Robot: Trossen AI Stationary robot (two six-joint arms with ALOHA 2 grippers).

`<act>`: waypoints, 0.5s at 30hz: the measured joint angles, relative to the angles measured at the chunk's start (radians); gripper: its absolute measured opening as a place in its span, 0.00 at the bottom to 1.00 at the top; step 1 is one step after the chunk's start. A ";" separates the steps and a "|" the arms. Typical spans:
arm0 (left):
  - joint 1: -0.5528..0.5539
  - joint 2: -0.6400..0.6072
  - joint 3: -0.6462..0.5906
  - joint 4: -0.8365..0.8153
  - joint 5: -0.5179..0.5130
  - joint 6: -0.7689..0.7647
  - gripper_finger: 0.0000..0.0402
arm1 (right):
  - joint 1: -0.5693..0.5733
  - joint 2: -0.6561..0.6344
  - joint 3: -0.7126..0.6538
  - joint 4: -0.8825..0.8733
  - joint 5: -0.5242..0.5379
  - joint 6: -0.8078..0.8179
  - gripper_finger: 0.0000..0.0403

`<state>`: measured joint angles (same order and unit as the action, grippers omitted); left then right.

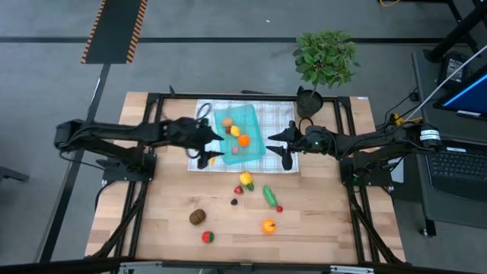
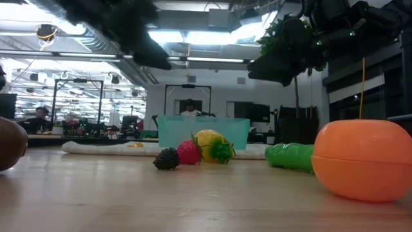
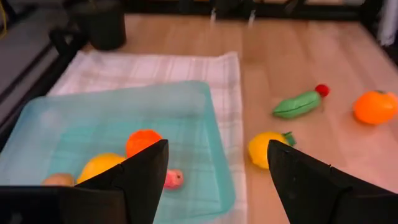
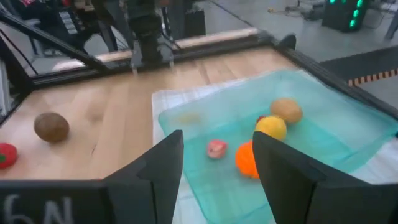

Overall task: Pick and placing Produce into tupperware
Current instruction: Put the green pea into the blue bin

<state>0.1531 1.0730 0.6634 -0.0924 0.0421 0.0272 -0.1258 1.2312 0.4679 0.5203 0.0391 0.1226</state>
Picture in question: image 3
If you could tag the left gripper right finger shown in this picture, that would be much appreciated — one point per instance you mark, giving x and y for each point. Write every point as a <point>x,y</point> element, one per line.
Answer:
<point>298,193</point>

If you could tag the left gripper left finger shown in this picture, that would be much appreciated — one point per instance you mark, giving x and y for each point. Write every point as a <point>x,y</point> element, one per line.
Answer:
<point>136,193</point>

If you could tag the pink toy peach piece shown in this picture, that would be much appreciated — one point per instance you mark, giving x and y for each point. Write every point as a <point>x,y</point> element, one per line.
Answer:
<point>174,179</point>

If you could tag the yellow toy lemon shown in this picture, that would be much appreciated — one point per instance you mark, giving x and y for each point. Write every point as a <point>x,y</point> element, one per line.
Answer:
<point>99,166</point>

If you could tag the orange toy tangerine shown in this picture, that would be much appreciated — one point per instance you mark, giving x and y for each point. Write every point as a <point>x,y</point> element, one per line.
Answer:
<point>141,141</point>

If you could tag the yellow toy bell pepper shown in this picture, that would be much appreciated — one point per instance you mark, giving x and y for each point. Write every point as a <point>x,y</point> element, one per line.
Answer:
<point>261,149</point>

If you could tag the tan toy potato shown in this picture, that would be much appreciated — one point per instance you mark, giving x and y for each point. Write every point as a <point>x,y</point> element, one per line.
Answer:
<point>59,179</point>

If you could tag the green toy cucumber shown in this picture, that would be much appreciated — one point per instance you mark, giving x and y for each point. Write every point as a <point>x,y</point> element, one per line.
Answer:
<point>297,105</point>

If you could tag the small red toy cherry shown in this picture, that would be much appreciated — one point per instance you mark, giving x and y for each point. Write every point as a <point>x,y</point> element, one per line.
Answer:
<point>322,90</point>

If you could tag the teal translucent plastic container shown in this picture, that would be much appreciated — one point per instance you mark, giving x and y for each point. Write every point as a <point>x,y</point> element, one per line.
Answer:
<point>93,124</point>

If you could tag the orange toy fruit with stem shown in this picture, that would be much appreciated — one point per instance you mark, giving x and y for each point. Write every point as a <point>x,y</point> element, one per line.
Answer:
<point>374,106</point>

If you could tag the white plaid cloth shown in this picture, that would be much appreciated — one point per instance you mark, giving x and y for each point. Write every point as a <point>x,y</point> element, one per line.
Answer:
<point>155,68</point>

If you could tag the black plant pot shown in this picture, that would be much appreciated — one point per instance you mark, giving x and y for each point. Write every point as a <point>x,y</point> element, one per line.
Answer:
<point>102,26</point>

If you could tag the black metal table frame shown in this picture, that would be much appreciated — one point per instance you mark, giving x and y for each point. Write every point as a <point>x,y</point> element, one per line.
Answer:
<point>311,11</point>

